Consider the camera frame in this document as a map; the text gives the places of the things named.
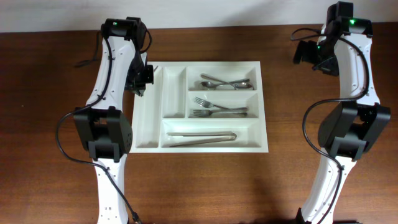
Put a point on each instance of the large steel spoon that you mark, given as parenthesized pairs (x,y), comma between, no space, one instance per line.
(236,85)

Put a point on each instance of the steel fork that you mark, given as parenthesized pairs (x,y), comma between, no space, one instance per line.
(211,106)
(208,113)

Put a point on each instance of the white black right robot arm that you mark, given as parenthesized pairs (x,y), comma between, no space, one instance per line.
(341,48)

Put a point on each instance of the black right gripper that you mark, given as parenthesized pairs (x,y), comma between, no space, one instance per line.
(330,68)

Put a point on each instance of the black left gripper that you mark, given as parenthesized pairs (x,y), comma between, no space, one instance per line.
(139,87)

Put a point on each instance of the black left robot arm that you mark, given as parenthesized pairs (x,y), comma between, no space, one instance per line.
(103,128)

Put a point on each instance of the white plastic cutlery tray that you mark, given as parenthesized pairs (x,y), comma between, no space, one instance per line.
(167,107)

